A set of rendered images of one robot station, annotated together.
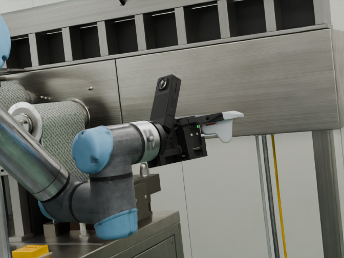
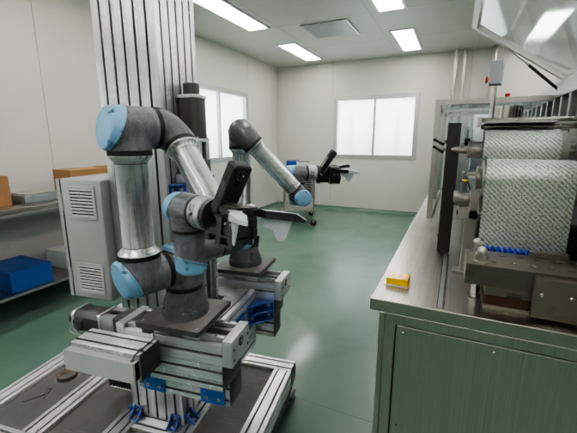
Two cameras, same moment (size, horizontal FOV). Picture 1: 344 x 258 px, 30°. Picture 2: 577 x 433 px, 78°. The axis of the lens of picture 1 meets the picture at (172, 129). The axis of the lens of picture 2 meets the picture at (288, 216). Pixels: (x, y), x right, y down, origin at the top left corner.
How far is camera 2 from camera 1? 150 cm
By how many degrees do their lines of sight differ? 88
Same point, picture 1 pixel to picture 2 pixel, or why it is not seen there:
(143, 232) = (523, 331)
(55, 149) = (503, 208)
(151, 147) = (191, 219)
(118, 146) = (171, 209)
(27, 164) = not seen: hidden behind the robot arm
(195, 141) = (227, 231)
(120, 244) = (463, 320)
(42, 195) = not seen: hidden behind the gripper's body
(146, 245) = (525, 347)
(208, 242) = not seen: outside the picture
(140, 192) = (560, 290)
